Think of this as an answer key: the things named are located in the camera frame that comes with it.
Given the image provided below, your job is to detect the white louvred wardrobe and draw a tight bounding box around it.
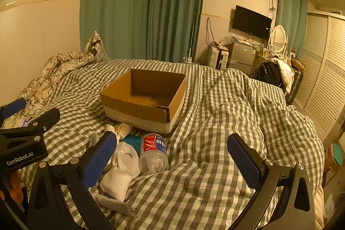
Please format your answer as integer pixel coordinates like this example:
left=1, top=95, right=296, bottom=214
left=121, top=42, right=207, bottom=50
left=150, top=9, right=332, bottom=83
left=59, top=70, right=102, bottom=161
left=292, top=11, right=345, bottom=139

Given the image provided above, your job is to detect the black wall television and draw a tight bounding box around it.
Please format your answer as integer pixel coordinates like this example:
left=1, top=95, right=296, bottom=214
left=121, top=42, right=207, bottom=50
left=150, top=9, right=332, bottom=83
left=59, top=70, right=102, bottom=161
left=232, top=5, right=273, bottom=40

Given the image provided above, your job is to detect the white plastic bag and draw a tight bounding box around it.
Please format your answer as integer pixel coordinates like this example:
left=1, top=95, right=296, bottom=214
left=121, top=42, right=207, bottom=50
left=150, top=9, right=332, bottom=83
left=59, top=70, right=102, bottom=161
left=323, top=194, right=337, bottom=217

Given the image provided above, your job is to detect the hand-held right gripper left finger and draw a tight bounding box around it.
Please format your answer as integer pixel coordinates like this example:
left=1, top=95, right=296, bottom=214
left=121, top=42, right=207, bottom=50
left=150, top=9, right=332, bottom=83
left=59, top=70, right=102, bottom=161
left=27, top=131, right=118, bottom=230

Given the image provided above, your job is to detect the white oval vanity mirror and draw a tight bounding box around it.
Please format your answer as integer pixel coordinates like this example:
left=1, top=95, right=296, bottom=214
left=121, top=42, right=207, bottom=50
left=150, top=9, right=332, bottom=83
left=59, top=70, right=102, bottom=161
left=270, top=25, right=288, bottom=54

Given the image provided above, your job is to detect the dark suitcase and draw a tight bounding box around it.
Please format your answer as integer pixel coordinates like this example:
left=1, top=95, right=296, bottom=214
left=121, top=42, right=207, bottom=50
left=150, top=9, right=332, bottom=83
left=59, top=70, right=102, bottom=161
left=284, top=68, right=304, bottom=105

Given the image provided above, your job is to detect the brown cardboard box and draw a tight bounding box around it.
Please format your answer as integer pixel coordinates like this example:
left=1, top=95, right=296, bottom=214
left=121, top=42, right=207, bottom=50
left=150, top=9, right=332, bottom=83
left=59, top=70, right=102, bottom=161
left=99, top=68, right=188, bottom=135

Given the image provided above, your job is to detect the teal packet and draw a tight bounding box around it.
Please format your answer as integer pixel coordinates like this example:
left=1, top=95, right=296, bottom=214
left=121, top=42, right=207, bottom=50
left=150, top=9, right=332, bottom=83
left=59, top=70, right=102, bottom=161
left=120, top=134, right=143, bottom=158

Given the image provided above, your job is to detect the wide green curtain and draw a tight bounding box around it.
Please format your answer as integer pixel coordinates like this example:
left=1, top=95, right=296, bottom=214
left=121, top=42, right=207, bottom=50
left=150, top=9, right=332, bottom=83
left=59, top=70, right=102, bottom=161
left=79, top=0, right=207, bottom=63

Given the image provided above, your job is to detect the white jacket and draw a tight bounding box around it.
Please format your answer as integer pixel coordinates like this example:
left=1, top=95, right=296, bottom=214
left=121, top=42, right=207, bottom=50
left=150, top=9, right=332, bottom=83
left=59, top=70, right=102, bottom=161
left=275, top=59, right=295, bottom=89

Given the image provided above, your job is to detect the patterned pillow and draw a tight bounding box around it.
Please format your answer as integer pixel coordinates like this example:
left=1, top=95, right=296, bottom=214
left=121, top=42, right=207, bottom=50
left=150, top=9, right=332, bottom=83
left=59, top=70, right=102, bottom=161
left=85, top=31, right=110, bottom=62

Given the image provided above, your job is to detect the green checked blanket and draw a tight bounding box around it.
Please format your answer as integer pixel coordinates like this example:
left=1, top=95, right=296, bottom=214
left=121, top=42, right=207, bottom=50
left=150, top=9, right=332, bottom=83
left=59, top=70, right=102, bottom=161
left=16, top=59, right=325, bottom=230

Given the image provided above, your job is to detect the white paper packet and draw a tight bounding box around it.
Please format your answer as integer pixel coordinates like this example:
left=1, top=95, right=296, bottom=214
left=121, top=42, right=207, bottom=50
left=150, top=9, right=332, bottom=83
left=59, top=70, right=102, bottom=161
left=94, top=194, right=135, bottom=218

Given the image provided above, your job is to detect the person's left hand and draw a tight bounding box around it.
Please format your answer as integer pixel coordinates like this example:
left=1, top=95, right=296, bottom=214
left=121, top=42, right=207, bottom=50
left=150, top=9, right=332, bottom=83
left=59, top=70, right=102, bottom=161
left=0, top=172, right=26, bottom=205

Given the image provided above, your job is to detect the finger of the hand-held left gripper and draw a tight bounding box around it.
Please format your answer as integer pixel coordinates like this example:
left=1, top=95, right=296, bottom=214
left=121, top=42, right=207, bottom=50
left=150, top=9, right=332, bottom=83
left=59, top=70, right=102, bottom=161
left=0, top=97, right=27, bottom=123
left=0, top=108, right=61, bottom=140

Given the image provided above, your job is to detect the cream sock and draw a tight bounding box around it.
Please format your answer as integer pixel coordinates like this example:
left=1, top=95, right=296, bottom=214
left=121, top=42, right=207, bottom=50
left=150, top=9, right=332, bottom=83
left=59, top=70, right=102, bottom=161
left=105, top=123, right=133, bottom=140

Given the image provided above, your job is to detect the floral quilt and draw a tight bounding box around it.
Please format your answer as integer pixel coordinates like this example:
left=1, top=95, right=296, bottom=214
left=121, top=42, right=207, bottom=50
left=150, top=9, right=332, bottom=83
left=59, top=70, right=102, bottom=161
left=1, top=51, right=95, bottom=129

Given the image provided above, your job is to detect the white sock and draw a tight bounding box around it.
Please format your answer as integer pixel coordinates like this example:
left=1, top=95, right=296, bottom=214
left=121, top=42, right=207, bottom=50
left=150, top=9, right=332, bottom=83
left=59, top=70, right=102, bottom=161
left=100, top=142, right=141, bottom=202

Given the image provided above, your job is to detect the hanging wall cable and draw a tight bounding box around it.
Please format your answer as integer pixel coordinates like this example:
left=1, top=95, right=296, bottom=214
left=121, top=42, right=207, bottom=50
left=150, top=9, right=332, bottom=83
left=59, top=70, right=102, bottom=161
left=206, top=18, right=216, bottom=44

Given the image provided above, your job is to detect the clear plastic jar red label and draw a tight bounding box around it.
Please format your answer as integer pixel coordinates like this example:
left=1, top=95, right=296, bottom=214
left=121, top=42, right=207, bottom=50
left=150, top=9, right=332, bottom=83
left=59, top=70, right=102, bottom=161
left=138, top=133, right=169, bottom=174

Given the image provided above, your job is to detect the green round stool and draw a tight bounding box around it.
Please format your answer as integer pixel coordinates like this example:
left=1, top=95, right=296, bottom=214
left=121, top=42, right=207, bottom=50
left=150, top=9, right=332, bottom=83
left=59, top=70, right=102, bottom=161
left=322, top=142, right=343, bottom=187

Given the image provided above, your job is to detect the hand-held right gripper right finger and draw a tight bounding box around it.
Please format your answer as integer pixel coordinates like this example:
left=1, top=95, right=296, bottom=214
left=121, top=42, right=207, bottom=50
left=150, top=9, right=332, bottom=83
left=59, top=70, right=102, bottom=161
left=227, top=133, right=316, bottom=230

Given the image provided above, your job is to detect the narrow green curtain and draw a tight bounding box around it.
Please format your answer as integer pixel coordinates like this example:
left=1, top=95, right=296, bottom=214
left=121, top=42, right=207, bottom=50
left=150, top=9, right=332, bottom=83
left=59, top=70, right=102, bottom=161
left=275, top=0, right=309, bottom=53

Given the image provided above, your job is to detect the silver small fridge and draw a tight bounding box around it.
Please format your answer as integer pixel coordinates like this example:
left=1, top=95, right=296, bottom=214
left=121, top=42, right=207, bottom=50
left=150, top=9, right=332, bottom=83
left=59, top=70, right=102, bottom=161
left=229, top=40, right=256, bottom=75

